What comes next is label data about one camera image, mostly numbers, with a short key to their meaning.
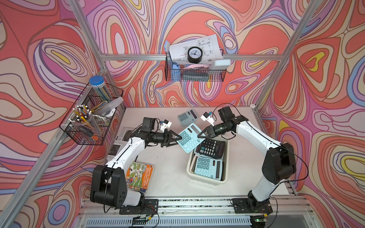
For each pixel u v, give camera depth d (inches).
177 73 31.6
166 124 30.2
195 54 30.9
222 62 27.8
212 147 33.1
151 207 28.4
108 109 28.4
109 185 16.3
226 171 28.5
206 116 29.8
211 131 27.8
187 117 43.8
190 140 30.1
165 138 27.1
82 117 22.3
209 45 32.4
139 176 31.0
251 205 25.9
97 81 27.3
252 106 48.3
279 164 19.4
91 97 29.8
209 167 30.2
